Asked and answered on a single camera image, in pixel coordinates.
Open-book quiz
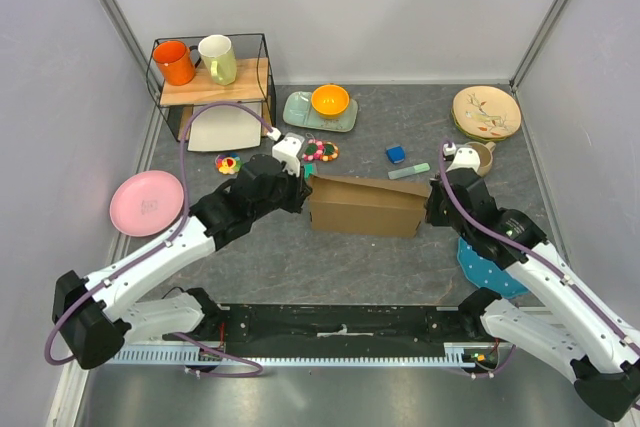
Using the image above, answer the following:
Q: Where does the brown cardboard box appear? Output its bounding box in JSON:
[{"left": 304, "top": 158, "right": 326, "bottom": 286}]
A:
[{"left": 307, "top": 176, "right": 431, "bottom": 238}]

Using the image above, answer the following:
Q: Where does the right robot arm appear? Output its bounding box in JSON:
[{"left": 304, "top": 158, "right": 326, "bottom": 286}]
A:
[{"left": 426, "top": 168, "right": 639, "bottom": 422}]

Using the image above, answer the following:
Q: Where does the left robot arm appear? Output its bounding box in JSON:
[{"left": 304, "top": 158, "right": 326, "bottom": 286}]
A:
[{"left": 45, "top": 154, "right": 311, "bottom": 370}]

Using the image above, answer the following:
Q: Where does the blue small box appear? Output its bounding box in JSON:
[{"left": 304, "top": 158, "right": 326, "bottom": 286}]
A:
[{"left": 385, "top": 145, "right": 406, "bottom": 164}]

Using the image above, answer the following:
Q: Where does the teal square sponge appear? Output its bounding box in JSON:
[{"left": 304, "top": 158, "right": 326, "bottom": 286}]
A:
[{"left": 302, "top": 163, "right": 317, "bottom": 179}]

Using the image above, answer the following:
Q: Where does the pale green stick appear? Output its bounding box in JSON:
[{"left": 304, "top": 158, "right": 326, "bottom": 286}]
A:
[{"left": 388, "top": 163, "right": 431, "bottom": 180}]

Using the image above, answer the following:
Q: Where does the green double flower toy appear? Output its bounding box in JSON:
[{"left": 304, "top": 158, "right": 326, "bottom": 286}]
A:
[{"left": 302, "top": 140, "right": 339, "bottom": 162}]

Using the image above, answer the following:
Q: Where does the rainbow flower toy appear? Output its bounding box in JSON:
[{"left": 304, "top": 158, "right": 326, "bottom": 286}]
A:
[{"left": 215, "top": 153, "right": 243, "bottom": 175}]

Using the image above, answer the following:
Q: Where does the brown ceramic cup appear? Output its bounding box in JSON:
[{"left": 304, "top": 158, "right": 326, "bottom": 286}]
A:
[{"left": 466, "top": 141, "right": 496, "bottom": 177}]

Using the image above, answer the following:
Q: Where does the green plate under floral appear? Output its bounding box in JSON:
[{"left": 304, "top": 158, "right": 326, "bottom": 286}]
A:
[{"left": 451, "top": 111, "right": 519, "bottom": 142}]

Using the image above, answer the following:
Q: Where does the pale green tray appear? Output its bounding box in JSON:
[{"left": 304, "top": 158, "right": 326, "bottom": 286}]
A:
[{"left": 283, "top": 91, "right": 359, "bottom": 133}]

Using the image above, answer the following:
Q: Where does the blue polka dot plate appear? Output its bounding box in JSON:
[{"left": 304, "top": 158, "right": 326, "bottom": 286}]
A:
[{"left": 457, "top": 238, "right": 528, "bottom": 299}]

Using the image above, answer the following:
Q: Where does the orange bowl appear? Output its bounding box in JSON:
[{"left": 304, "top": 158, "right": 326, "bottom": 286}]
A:
[{"left": 311, "top": 84, "right": 350, "bottom": 118}]

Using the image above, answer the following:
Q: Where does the beige floral plate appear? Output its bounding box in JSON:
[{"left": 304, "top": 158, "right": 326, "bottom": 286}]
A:
[{"left": 451, "top": 86, "right": 522, "bottom": 141}]

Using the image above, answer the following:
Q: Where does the pink plate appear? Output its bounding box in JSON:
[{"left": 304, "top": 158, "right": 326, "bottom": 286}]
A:
[{"left": 109, "top": 170, "right": 184, "bottom": 237}]

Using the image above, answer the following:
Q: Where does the pale green mug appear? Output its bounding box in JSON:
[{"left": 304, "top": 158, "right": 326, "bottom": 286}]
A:
[{"left": 198, "top": 34, "right": 237, "bottom": 86}]

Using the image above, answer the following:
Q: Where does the orange mug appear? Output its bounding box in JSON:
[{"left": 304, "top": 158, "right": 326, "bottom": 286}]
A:
[{"left": 152, "top": 40, "right": 196, "bottom": 86}]

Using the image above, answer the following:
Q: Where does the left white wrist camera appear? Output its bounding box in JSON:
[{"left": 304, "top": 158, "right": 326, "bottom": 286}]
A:
[{"left": 267, "top": 128, "right": 305, "bottom": 177}]

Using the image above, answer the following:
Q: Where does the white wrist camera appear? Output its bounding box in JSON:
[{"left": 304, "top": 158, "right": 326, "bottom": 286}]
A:
[
  {"left": 442, "top": 142, "right": 481, "bottom": 174},
  {"left": 267, "top": 128, "right": 305, "bottom": 177}
]

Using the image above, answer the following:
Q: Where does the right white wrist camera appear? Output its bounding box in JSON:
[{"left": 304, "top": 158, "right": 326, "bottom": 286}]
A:
[{"left": 442, "top": 142, "right": 481, "bottom": 174}]

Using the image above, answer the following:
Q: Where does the black wire wooden shelf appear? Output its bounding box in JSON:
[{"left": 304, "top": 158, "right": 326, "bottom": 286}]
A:
[{"left": 145, "top": 32, "right": 277, "bottom": 140}]

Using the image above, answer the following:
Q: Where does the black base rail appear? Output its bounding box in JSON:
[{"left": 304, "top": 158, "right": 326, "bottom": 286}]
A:
[{"left": 187, "top": 304, "right": 494, "bottom": 359}]

